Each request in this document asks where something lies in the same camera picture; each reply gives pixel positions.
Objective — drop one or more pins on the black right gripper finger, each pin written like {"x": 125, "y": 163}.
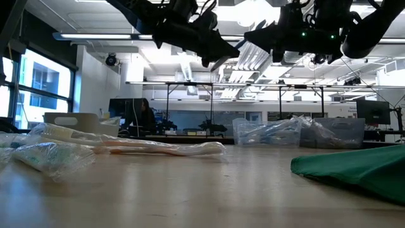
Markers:
{"x": 265, "y": 36}

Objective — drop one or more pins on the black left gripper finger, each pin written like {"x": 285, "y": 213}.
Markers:
{"x": 218, "y": 49}

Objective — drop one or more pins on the orange toothbrush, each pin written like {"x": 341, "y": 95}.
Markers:
{"x": 60, "y": 131}
{"x": 158, "y": 149}

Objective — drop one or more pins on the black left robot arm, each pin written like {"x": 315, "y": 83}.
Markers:
{"x": 133, "y": 12}

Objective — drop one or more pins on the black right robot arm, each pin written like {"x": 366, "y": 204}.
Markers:
{"x": 370, "y": 28}

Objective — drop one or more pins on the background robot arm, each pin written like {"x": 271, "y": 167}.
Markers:
{"x": 215, "y": 126}
{"x": 166, "y": 125}

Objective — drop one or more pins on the ceiling light strip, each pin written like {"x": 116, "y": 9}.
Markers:
{"x": 95, "y": 36}
{"x": 392, "y": 40}
{"x": 232, "y": 38}

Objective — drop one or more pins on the person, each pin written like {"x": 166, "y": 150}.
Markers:
{"x": 148, "y": 117}

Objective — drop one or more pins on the clear plastic bin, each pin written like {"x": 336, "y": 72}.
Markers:
{"x": 240, "y": 139}

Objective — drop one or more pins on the black monitor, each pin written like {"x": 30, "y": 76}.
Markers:
{"x": 125, "y": 107}
{"x": 373, "y": 111}

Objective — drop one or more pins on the smoky grey plastic bin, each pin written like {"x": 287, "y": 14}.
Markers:
{"x": 348, "y": 133}

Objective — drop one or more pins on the frosted white plastic bin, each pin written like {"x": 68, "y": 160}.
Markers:
{"x": 82, "y": 123}

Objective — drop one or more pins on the green cloth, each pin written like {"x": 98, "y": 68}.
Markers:
{"x": 364, "y": 171}

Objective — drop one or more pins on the large window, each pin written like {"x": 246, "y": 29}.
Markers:
{"x": 47, "y": 104}

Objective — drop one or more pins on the black ceiling camera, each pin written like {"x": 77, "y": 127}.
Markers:
{"x": 352, "y": 81}
{"x": 111, "y": 59}
{"x": 318, "y": 59}

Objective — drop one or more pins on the grey air duct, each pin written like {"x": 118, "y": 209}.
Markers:
{"x": 186, "y": 69}

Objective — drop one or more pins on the black overhead rig frame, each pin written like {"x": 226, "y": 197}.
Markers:
{"x": 190, "y": 83}

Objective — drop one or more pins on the black table frame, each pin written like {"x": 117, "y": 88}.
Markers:
{"x": 190, "y": 139}

